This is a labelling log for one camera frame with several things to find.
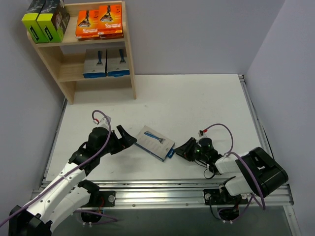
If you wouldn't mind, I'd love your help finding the grey blue razor pack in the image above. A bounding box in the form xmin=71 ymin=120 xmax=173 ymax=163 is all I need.
xmin=135 ymin=125 xmax=175 ymax=162
xmin=83 ymin=49 xmax=107 ymax=79
xmin=106 ymin=48 xmax=130 ymax=77

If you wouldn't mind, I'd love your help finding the orange razor box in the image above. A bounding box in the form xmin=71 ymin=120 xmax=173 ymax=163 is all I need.
xmin=97 ymin=4 xmax=123 ymax=35
xmin=75 ymin=9 xmax=99 ymax=39
xmin=99 ymin=33 xmax=124 ymax=39

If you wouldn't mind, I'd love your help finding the black green razor box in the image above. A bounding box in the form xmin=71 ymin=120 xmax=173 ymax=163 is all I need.
xmin=22 ymin=0 xmax=48 ymax=43
xmin=37 ymin=0 xmax=70 ymax=43

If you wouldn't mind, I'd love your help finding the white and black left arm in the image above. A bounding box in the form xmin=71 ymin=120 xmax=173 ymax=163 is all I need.
xmin=8 ymin=125 xmax=137 ymax=236

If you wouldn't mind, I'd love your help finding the wooden three-tier shelf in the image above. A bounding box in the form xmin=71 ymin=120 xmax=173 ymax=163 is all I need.
xmin=23 ymin=0 xmax=135 ymax=104

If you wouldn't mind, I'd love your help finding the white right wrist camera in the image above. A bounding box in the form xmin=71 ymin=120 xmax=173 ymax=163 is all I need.
xmin=198 ymin=129 xmax=208 ymax=138

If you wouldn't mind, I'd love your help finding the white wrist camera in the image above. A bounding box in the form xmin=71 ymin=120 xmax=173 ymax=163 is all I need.
xmin=198 ymin=129 xmax=208 ymax=138
xmin=93 ymin=117 xmax=109 ymax=130

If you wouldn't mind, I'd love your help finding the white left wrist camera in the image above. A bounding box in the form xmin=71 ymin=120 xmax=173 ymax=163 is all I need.
xmin=93 ymin=117 xmax=109 ymax=130

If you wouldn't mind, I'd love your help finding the aluminium rail frame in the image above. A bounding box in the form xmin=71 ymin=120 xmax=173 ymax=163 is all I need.
xmin=40 ymin=74 xmax=300 ymax=236

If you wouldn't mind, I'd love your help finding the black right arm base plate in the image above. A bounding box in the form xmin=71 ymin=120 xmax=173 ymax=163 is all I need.
xmin=203 ymin=188 xmax=248 ymax=205

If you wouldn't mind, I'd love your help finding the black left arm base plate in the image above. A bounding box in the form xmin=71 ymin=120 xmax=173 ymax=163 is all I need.
xmin=89 ymin=190 xmax=116 ymax=208

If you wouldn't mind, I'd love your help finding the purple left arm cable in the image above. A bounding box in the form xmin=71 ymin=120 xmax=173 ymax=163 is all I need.
xmin=0 ymin=110 xmax=119 ymax=228

